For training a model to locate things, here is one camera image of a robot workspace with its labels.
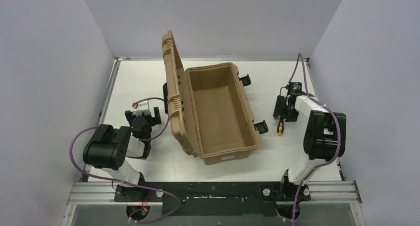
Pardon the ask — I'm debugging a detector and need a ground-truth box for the yellow black handled screwdriver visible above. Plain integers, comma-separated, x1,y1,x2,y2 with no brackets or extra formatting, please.
277,117,284,136

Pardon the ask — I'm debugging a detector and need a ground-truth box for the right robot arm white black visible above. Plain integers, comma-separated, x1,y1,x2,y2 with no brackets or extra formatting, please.
273,82,347,201

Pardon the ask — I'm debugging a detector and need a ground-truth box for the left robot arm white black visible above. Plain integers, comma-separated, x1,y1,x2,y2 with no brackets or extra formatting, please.
83,107,161,202

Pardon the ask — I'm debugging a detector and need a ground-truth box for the tan plastic toolbox bin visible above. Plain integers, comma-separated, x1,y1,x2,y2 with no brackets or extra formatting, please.
162,31,268,165

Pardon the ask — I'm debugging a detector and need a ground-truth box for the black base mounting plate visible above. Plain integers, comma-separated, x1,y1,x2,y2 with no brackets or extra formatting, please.
114,181,311,218

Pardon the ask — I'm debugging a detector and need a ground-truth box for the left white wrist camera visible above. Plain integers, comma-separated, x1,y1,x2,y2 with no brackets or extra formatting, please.
132,101,151,116

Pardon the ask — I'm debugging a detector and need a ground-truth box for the aluminium left table rail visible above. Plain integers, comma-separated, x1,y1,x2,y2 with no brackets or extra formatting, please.
97,57,120,125

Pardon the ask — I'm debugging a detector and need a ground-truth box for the aluminium front frame rail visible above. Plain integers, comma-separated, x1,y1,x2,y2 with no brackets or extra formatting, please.
67,181,362,205

